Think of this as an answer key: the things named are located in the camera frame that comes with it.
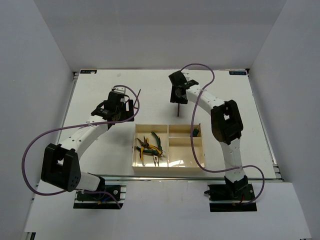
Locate brown hex key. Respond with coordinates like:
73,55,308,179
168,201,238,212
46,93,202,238
133,88,141,109
177,103,180,117

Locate green orange stubby screwdriver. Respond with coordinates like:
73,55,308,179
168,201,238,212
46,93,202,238
192,124,201,138

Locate yellow needle-nose pliers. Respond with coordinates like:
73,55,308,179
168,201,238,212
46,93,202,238
146,140,162,167
136,137,151,167

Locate green side cutters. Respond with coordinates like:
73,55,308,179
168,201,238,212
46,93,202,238
136,131,164,160

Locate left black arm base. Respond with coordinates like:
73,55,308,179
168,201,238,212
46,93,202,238
73,176,127,210

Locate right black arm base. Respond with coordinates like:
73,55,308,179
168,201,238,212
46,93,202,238
204,184,257,213

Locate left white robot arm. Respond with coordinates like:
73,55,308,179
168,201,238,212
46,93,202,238
41,87,134,200

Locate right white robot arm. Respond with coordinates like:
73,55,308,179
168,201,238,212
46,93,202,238
168,70,248,200

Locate beige three-compartment tray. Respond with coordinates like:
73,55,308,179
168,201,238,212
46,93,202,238
132,124,205,174

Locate left blue corner label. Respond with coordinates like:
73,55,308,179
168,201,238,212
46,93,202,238
79,69,97,74

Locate blue corner label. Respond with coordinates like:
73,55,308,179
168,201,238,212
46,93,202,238
79,69,97,74
229,71,247,76

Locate right blue corner label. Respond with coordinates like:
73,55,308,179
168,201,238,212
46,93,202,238
229,71,247,76

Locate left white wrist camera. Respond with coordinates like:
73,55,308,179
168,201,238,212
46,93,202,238
112,86,126,95

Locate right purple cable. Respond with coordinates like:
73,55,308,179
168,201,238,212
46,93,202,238
181,63,265,206

